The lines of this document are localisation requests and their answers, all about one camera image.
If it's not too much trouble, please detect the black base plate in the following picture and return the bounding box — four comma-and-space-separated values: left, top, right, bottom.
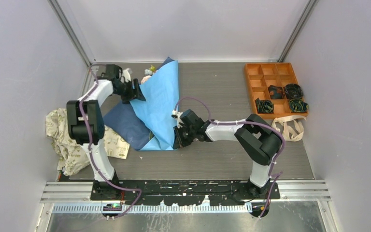
90, 180, 280, 206

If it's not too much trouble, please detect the cream patterned cloth bag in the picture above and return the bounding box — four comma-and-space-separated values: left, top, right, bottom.
45, 108, 130, 176

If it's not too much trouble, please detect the black ribbon roll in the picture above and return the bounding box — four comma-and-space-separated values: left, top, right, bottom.
283, 83, 304, 99

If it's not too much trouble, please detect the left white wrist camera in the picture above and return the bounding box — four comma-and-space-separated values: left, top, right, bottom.
121, 68, 132, 83

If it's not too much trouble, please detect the purple cable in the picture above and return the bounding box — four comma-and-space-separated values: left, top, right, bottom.
78, 64, 143, 220
174, 96, 286, 219

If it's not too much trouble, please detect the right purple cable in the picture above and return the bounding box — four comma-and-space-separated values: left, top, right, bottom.
174, 96, 286, 219

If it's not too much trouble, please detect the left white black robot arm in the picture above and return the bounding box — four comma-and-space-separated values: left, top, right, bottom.
66, 64, 145, 200

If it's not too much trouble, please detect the dark ribbon roll yellow pattern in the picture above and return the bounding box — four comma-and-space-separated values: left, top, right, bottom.
288, 99, 309, 113

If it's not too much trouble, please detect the dark ribbon roll green pattern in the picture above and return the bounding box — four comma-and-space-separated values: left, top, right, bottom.
255, 98, 274, 114

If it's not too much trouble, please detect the orange compartment tray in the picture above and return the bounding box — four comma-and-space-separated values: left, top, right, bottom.
244, 62, 309, 120

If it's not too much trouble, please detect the dark ribbon roll orange pattern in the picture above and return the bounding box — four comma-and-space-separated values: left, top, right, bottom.
268, 85, 284, 100

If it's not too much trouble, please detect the beige tote bag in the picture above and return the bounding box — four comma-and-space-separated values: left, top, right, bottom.
271, 115, 307, 142

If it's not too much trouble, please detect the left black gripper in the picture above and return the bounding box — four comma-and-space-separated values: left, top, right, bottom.
114, 78, 145, 104

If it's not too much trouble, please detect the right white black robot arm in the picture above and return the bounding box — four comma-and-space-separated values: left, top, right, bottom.
171, 110, 284, 199

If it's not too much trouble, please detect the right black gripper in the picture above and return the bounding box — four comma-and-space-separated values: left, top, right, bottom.
173, 124, 196, 150

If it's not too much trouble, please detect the aluminium front rail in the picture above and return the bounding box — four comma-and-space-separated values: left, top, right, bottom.
40, 180, 331, 214

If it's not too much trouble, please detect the small green circuit board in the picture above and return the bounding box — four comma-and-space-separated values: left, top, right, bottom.
102, 203, 122, 212

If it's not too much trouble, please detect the blue wrapping paper sheet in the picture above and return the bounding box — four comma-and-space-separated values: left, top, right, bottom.
103, 57, 179, 151

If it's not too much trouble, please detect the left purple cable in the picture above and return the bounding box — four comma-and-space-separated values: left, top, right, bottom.
78, 64, 143, 220

